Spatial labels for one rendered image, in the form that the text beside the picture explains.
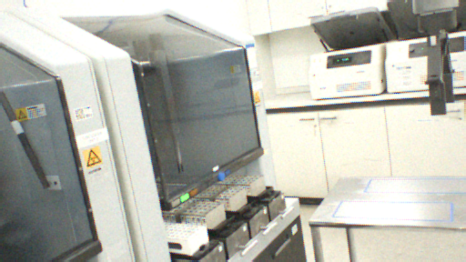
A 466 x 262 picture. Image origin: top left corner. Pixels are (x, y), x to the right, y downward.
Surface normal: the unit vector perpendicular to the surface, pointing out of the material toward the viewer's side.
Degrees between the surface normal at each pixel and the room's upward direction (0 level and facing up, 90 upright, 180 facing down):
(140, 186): 90
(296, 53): 90
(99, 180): 90
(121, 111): 90
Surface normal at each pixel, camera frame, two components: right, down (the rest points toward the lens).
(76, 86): 0.83, -0.04
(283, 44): -0.53, 0.23
